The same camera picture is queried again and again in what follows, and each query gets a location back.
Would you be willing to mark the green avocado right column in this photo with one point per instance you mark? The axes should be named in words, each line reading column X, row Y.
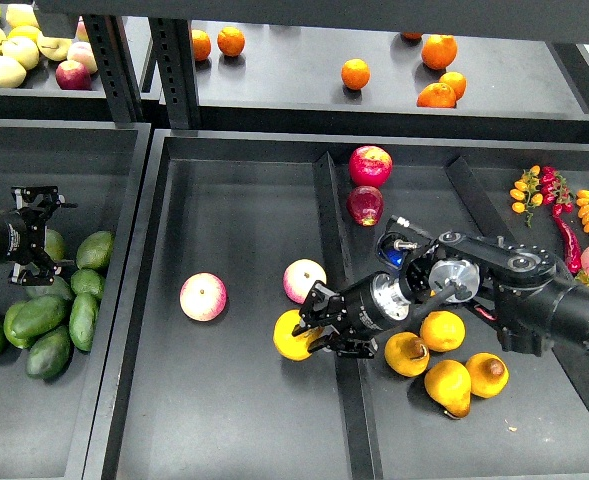
column 88, row 281

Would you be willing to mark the red apple upper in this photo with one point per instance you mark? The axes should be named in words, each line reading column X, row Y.
column 370, row 165

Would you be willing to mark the black shelf post left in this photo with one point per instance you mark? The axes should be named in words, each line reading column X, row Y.
column 115, row 67

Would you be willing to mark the red apple on shelf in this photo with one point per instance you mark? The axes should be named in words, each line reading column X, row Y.
column 73, row 75

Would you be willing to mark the dark green avocado bottom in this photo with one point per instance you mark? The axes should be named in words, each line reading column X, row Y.
column 49, row 354

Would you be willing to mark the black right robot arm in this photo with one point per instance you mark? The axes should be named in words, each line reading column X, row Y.
column 525, row 294

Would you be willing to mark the black right tray divider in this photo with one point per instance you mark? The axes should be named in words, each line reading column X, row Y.
column 490, row 223

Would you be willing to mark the dark green avocado middle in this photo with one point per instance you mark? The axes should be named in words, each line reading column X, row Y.
column 59, row 288

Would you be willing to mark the pale yellow apple middle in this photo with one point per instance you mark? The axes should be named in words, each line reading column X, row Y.
column 23, row 50

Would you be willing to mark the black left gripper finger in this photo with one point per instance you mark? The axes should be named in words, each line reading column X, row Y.
column 36, row 205
column 35, row 268

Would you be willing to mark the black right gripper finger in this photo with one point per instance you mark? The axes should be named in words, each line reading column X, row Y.
column 322, row 307
column 349, row 343

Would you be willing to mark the pale yellow fruit top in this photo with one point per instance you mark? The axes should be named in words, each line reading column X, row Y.
column 18, row 15

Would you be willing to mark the black shelf post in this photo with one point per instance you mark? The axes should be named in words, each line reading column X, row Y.
column 115, row 67
column 173, row 51

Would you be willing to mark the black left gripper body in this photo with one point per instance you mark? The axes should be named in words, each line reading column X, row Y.
column 15, row 237

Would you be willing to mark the pink apple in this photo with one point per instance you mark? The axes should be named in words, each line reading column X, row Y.
column 203, row 297
column 300, row 276

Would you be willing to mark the black tray divider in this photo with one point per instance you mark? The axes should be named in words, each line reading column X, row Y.
column 360, row 436
column 490, row 223

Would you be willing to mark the orange cherry tomato bunch left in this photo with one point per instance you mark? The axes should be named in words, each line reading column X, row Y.
column 526, row 195

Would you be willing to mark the pale yellow apple right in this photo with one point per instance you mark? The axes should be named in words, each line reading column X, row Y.
column 54, row 48

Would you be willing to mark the black shelf post right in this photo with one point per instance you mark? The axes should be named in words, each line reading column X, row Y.
column 173, row 51

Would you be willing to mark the light green avocado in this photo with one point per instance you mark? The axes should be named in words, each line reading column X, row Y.
column 9, row 318

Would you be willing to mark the yellow lemon on shelf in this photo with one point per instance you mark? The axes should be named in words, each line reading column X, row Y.
column 25, row 31

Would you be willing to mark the yellow pear brown stem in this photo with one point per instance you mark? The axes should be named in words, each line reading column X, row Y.
column 407, row 354

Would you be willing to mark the pale yellow apple front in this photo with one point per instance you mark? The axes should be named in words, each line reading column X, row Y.
column 12, row 73

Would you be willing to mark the black centre tray divider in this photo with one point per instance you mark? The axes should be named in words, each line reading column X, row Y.
column 360, row 436

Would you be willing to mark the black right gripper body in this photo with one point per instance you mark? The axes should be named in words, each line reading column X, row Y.
column 375, row 303

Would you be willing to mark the pink peach on shelf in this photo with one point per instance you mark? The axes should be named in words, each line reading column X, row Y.
column 82, row 52

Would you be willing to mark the pink apple centre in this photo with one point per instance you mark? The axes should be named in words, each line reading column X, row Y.
column 300, row 276

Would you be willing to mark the dark red apple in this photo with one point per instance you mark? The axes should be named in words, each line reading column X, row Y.
column 365, row 205

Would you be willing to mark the pink fruit behind post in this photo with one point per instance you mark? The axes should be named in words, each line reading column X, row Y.
column 81, row 31

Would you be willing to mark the pink apple left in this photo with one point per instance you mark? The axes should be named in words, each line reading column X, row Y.
column 203, row 297

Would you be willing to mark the pale yellow apple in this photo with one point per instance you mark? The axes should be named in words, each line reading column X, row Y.
column 12, row 73
column 54, row 48
column 23, row 50

